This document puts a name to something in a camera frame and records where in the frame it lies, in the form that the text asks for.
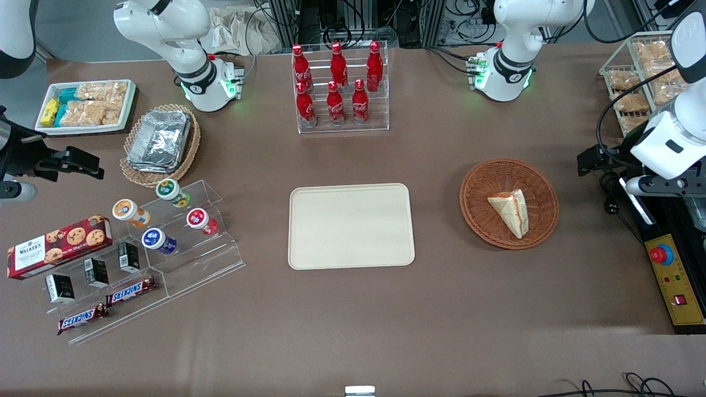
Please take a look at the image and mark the round brown wicker basket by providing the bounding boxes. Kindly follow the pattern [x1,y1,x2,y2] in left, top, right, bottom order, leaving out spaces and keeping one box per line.
[459,158,560,250]

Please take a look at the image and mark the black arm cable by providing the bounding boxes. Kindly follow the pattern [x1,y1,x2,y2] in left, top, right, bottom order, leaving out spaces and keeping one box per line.
[595,65,684,166]

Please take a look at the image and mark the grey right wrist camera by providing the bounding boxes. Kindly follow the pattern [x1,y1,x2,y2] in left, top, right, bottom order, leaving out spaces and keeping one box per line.
[0,181,38,202]

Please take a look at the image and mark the triangle sandwich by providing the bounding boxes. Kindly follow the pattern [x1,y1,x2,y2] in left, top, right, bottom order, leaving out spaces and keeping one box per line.
[487,189,530,240]

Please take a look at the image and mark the red cola bottle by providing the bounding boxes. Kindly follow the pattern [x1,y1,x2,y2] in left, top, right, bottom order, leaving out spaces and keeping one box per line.
[296,82,318,128]
[366,41,384,93]
[330,42,349,90]
[291,44,314,93]
[326,81,346,127]
[351,79,370,125]

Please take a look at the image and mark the black floor cables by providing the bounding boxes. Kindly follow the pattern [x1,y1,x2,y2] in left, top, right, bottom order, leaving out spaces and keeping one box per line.
[550,372,693,397]

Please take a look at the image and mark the red Walkers cookie box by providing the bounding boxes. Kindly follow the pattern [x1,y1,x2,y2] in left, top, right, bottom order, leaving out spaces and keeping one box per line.
[6,214,114,281]

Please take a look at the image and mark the bagged fried snack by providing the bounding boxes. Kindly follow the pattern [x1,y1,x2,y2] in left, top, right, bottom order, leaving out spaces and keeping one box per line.
[621,114,650,134]
[607,68,644,93]
[651,68,689,105]
[614,93,652,115]
[634,41,678,71]

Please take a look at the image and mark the Snickers chocolate bar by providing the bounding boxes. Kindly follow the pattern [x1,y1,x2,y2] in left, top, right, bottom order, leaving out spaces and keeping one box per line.
[57,303,110,336]
[105,276,157,308]

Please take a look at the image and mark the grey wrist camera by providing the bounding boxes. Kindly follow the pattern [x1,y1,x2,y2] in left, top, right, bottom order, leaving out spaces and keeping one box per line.
[0,181,38,202]
[625,175,706,197]

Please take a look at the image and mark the clear rice cracker bag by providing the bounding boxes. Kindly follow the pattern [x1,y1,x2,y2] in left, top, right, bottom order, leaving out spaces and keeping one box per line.
[76,82,129,104]
[60,100,106,127]
[103,99,126,126]

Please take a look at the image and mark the oval tan wicker basket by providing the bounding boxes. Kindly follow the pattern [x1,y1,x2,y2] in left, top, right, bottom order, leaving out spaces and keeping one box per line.
[120,104,201,189]

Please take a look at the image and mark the green lid yogurt cup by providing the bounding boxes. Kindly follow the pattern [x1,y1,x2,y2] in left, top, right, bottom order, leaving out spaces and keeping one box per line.
[155,178,191,209]

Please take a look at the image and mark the white rectangular snack tray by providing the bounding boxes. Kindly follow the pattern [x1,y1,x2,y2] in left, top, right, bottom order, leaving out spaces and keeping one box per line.
[35,79,138,136]

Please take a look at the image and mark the yellow emergency stop box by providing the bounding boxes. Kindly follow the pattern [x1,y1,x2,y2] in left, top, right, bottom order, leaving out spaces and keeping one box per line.
[644,234,706,328]

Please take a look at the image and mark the small black white box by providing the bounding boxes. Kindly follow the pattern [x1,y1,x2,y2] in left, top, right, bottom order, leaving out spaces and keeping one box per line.
[118,241,142,273]
[83,257,110,288]
[45,273,76,305]

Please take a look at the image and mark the crumpled beige paper bag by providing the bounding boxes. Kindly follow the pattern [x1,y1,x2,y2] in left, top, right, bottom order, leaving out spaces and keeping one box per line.
[200,4,294,57]

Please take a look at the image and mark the blue lid yogurt cup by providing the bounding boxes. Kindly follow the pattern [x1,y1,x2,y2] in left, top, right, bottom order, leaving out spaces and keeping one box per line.
[141,227,178,255]

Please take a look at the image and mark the stack of foil containers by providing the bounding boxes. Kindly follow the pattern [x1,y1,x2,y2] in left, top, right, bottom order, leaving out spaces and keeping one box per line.
[126,110,192,174]

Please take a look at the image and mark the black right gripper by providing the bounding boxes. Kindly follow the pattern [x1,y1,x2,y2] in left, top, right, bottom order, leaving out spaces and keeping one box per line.
[0,106,105,183]

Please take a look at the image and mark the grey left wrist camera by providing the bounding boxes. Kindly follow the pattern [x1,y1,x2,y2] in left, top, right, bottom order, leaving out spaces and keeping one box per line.
[625,175,706,197]

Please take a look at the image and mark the white wire basket rack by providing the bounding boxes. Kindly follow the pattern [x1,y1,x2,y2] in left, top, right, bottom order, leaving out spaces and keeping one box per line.
[599,31,691,136]

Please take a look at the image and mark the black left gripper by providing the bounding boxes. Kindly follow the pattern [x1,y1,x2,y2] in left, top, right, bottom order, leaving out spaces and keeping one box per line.
[577,142,636,178]

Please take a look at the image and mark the black equipment rack with cables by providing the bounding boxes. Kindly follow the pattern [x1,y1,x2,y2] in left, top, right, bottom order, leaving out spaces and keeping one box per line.
[259,0,500,49]

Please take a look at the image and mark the red lid yogurt cup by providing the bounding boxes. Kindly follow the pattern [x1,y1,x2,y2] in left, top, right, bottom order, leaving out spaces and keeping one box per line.
[185,207,219,237]

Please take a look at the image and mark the clear acrylic bottle rack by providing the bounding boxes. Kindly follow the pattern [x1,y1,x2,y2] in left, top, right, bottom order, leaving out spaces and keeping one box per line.
[291,41,391,135]

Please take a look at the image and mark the clear acrylic stepped display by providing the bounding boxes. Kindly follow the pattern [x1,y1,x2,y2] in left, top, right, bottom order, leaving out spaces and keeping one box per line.
[43,179,247,346]

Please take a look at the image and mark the yellow snack pack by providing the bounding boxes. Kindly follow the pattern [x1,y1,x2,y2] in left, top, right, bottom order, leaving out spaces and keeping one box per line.
[39,98,61,127]

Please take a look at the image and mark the beige plastic tray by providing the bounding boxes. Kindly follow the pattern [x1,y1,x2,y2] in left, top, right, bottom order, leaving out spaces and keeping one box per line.
[287,183,416,271]

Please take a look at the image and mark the orange lid yogurt cup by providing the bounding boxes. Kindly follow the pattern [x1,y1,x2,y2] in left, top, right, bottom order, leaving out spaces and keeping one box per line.
[112,198,151,228]

